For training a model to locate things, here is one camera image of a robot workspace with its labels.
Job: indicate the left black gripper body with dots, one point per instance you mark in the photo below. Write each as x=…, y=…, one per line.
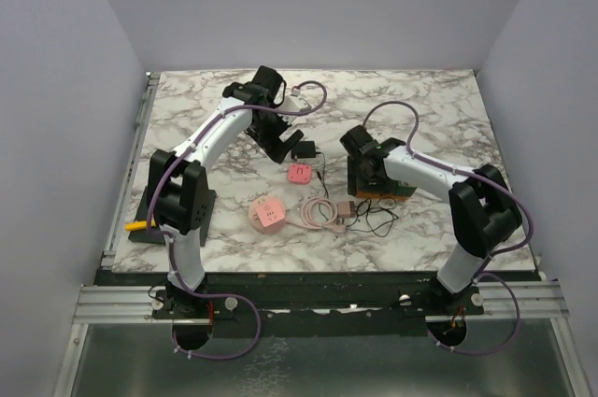
x=267, y=132

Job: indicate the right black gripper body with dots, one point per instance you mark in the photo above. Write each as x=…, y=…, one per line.
x=359, y=180

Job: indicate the black power adapter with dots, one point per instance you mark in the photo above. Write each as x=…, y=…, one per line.
x=304, y=150

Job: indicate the orange power strip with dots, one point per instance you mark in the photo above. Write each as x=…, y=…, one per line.
x=379, y=195

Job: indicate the pink round power hub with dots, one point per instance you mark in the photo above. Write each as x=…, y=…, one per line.
x=253, y=218

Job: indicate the green cube socket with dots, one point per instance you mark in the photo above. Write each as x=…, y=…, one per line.
x=403, y=189

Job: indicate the pink cube socket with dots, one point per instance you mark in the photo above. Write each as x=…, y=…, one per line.
x=271, y=213

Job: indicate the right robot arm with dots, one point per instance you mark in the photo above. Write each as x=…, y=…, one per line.
x=483, y=211

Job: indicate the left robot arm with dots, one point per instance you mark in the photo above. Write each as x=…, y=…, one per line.
x=179, y=200

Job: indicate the coral pink square charger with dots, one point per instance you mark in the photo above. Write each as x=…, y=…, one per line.
x=299, y=173

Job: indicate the dusty pink small charger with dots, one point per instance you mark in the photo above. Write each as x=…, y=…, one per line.
x=346, y=209

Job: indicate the black foam mat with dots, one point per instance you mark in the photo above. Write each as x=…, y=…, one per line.
x=143, y=237

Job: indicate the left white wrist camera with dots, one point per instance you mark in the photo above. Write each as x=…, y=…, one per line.
x=293, y=104

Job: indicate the black mounting base rail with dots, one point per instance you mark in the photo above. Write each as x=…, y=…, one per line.
x=239, y=305

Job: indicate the aluminium frame rail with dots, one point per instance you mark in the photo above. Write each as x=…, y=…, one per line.
x=491, y=357

